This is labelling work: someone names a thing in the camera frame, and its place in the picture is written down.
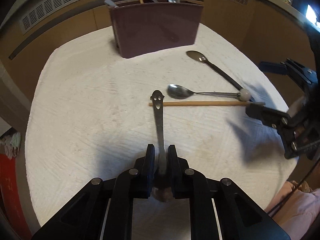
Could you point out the brown plastic spoon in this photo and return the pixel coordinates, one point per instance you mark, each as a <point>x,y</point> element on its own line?
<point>198,56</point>

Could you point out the maroon plastic utensil caddy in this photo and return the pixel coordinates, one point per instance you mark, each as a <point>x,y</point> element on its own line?
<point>145,28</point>

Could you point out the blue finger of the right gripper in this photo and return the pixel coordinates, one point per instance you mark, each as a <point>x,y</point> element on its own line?
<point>268,116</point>
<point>275,68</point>

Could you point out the red floor mat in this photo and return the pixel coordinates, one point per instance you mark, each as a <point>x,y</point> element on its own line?
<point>11,200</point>

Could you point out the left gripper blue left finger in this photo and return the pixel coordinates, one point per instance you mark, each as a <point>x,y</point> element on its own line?
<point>149,168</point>

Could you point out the white textured table cloth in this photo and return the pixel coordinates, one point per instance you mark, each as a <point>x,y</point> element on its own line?
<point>91,117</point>

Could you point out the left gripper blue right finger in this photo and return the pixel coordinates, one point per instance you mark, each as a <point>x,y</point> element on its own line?
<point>175,172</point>

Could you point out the smiley face metal spoon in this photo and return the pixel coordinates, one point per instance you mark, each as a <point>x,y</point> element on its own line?
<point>157,106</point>

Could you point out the white ball end spoon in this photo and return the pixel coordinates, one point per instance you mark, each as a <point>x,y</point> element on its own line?
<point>180,92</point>

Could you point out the light blue utensil handle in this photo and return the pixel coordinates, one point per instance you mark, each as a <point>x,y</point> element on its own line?
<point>110,3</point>

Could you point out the pink sleeve forearm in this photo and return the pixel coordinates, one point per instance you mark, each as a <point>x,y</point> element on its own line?
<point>299,212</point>

